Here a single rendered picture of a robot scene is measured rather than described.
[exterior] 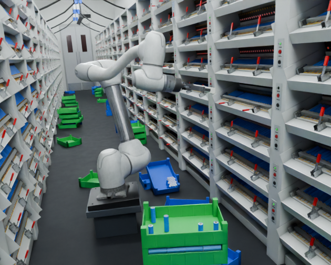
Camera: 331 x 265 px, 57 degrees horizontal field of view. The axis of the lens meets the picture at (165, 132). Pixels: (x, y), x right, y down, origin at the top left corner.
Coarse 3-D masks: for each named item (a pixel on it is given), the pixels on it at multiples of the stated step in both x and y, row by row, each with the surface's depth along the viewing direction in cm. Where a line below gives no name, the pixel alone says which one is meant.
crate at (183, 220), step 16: (144, 208) 122; (160, 208) 124; (176, 208) 124; (192, 208) 124; (208, 208) 124; (144, 224) 119; (160, 224) 120; (176, 224) 120; (192, 224) 119; (208, 224) 119; (224, 224) 104; (144, 240) 105; (160, 240) 105; (176, 240) 106; (192, 240) 106; (208, 240) 106; (224, 240) 106
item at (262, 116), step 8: (232, 88) 201; (256, 88) 181; (264, 88) 173; (272, 88) 167; (216, 96) 199; (216, 104) 198; (224, 104) 188; (232, 112) 181; (240, 112) 171; (248, 112) 162; (264, 112) 154; (256, 120) 158; (264, 120) 150
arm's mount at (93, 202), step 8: (128, 184) 203; (136, 184) 201; (96, 192) 194; (128, 192) 188; (136, 192) 187; (96, 200) 182; (104, 200) 180; (112, 200) 179; (120, 200) 178; (128, 200) 177; (136, 200) 178; (88, 208) 175; (96, 208) 176; (104, 208) 176; (112, 208) 177
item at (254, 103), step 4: (224, 96) 194; (228, 96) 191; (232, 96) 188; (236, 100) 181; (240, 100) 177; (244, 100) 173; (248, 100) 170; (240, 104) 175; (248, 104) 169; (252, 104) 165; (256, 104) 161; (260, 104) 158; (264, 104) 156; (264, 108) 156; (268, 108) 152
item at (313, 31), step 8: (312, 8) 125; (320, 8) 127; (328, 8) 107; (296, 16) 124; (304, 16) 125; (312, 16) 126; (320, 16) 117; (328, 16) 107; (288, 24) 124; (296, 24) 125; (304, 24) 124; (312, 24) 122; (320, 24) 114; (328, 24) 107; (288, 32) 125; (296, 32) 121; (304, 32) 117; (312, 32) 113; (320, 32) 110; (328, 32) 106; (296, 40) 123; (304, 40) 119; (312, 40) 115; (320, 40) 112; (328, 40) 108
